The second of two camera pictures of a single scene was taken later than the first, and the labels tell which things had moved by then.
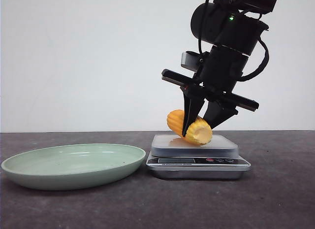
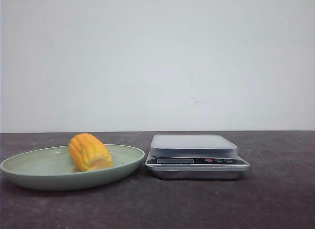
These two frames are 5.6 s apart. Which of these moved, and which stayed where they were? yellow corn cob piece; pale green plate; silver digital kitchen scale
Moved: yellow corn cob piece
Stayed: silver digital kitchen scale; pale green plate
